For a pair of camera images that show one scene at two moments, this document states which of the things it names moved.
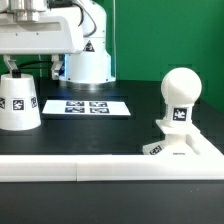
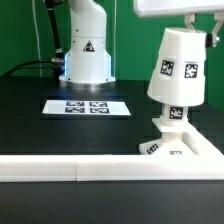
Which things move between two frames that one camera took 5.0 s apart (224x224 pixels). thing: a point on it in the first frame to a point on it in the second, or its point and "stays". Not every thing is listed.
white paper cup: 20,108 to 179,73
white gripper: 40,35 to 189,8
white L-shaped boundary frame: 203,161 stays
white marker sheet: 56,106 stays
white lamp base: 179,140 stays
